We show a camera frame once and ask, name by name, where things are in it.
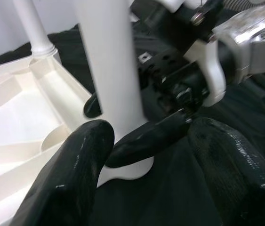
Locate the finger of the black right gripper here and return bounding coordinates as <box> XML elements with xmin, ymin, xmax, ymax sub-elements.
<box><xmin>83</xmin><ymin>92</ymin><xmax>103</xmax><ymax>119</ymax></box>
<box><xmin>105</xmin><ymin>114</ymin><xmax>192</xmax><ymax>168</ymax></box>

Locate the black table cloth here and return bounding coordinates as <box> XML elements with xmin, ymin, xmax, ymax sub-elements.
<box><xmin>0</xmin><ymin>22</ymin><xmax>265</xmax><ymax>226</ymax></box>

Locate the white floor fan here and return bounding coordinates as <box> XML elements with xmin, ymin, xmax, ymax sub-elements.
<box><xmin>225</xmin><ymin>0</ymin><xmax>265</xmax><ymax>9</ymax></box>

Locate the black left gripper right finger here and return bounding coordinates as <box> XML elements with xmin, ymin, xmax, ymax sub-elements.
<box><xmin>187</xmin><ymin>117</ymin><xmax>265</xmax><ymax>226</ymax></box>

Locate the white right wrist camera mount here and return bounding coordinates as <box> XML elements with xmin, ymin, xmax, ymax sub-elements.
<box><xmin>162</xmin><ymin>0</ymin><xmax>227</xmax><ymax>108</ymax></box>

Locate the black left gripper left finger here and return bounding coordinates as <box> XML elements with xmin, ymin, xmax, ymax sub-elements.
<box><xmin>8</xmin><ymin>119</ymin><xmax>116</xmax><ymax>226</ymax></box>

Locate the white plastic table top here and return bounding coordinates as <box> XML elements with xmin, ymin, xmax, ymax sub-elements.
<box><xmin>0</xmin><ymin>48</ymin><xmax>155</xmax><ymax>226</ymax></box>

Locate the white plastic table leg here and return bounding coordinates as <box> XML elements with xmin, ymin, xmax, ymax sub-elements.
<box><xmin>12</xmin><ymin>0</ymin><xmax>58</xmax><ymax>57</ymax></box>
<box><xmin>73</xmin><ymin>0</ymin><xmax>148</xmax><ymax>139</ymax></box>

